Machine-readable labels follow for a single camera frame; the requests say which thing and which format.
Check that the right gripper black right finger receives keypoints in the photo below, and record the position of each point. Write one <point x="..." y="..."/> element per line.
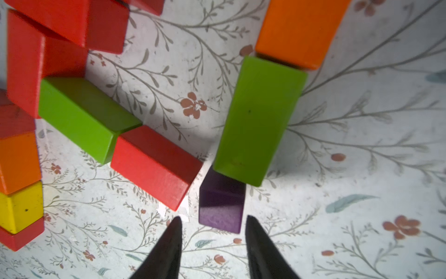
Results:
<point x="265" y="261"/>

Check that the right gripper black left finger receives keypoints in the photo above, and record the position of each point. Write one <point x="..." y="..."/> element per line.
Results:
<point x="164" y="260"/>

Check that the purple small block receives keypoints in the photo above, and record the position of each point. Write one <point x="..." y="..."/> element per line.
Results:
<point x="221" y="202"/>

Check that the red long block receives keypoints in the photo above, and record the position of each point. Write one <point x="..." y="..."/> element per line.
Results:
<point x="156" y="165"/>

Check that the yellow block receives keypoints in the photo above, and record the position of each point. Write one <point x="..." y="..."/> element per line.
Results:
<point x="22" y="208"/>

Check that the green block bottom pair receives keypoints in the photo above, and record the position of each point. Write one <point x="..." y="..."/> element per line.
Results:
<point x="263" y="103"/>

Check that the orange block bottom pair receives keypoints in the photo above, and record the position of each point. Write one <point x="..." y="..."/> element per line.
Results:
<point x="300" y="32"/>

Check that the red small block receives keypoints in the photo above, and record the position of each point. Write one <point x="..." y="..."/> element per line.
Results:
<point x="17" y="241"/>

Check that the red block low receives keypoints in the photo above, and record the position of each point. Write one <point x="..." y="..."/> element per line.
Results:
<point x="95" y="25"/>

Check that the red triangle block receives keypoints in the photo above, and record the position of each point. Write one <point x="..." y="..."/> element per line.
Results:
<point x="153" y="6"/>

